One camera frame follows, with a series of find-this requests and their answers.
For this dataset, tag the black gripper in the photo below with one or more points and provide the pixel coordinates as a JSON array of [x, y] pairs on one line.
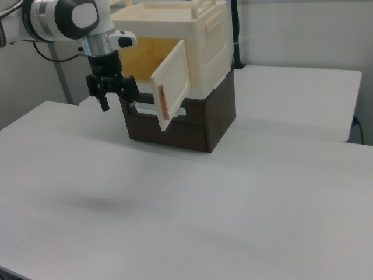
[[105, 70]]

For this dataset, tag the cream cabinet door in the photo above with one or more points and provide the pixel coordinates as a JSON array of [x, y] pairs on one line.
[[175, 81]]

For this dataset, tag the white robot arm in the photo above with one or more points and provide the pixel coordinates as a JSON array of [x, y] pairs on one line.
[[52, 17]]

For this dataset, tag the cream plastic cabinet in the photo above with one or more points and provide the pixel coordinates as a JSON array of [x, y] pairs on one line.
[[209, 43]]

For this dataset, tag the dark brown drawer box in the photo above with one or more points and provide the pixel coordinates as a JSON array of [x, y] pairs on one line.
[[221, 116]]

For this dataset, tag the grey metal frame post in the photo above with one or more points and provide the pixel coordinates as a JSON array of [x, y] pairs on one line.
[[61, 76]]

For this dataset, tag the black camera stand pole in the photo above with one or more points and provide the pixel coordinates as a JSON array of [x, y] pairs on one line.
[[236, 35]]

